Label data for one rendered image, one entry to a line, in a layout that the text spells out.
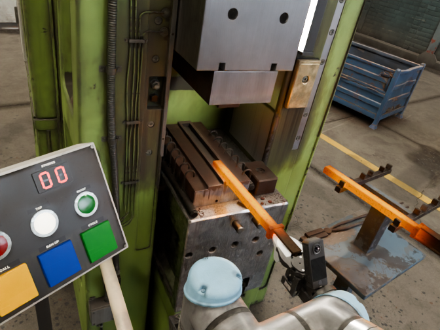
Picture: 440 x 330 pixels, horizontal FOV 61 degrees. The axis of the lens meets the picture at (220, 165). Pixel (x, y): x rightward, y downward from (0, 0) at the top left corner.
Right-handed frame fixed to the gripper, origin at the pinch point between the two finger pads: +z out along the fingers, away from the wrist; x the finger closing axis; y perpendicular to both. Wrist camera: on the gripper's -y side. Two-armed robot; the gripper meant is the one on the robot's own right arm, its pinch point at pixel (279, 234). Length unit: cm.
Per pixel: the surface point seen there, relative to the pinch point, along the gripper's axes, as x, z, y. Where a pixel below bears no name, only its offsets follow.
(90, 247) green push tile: -46.3, 10.1, 0.2
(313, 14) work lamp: 24, 38, -48
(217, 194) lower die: -4.1, 27.7, 6.0
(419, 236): 42.0, -12.4, 1.2
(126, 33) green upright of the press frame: -31, 41, -40
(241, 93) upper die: -2.4, 27.2, -28.8
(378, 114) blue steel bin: 305, 208, 85
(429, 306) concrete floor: 143, 7, 104
